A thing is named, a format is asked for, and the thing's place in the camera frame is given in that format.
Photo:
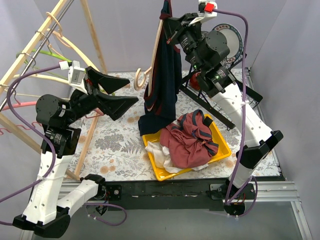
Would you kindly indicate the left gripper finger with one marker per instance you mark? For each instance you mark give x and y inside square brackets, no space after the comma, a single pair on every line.
[114,106]
[109,83]

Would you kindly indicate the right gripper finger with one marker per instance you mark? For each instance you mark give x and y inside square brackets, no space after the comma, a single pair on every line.
[186,17]
[171,30]

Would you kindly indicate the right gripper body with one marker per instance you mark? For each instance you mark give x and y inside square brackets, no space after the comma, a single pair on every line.
[175,27]

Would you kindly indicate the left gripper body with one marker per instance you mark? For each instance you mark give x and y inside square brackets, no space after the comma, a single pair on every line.
[92,90]

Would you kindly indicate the pink hanger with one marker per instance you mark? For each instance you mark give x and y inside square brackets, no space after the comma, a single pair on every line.
[35,123]

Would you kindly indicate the navy tank top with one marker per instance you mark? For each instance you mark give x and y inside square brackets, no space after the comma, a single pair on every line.
[160,102]

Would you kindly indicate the white tank top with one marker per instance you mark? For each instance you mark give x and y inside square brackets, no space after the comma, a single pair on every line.
[160,155]

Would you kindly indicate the green hanger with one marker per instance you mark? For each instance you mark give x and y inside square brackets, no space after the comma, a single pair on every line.
[51,54]

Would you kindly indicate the red tank top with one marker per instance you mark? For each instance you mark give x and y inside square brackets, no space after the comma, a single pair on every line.
[189,142]

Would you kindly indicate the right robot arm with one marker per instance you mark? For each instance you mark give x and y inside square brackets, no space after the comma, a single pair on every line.
[205,54]

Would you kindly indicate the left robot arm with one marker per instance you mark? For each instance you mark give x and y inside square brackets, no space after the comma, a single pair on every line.
[46,214]

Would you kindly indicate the green rimmed white plate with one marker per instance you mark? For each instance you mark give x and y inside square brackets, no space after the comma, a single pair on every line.
[234,41]

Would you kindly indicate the red mug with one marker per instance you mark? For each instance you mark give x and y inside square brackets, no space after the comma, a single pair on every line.
[193,82]

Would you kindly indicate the wooden clothes rack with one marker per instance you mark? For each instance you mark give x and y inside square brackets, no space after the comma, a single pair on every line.
[44,32]

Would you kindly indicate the yellow plastic tray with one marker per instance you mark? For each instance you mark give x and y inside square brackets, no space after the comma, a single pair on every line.
[223,150]

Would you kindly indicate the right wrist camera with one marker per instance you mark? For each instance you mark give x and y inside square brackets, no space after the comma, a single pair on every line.
[206,12]

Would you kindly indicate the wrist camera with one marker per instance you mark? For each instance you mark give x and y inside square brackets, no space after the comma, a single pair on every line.
[75,75]
[206,12]

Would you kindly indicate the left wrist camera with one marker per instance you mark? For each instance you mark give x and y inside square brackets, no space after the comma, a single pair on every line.
[75,75]

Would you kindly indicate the black wire dish rack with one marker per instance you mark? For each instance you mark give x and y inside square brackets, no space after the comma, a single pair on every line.
[227,104]

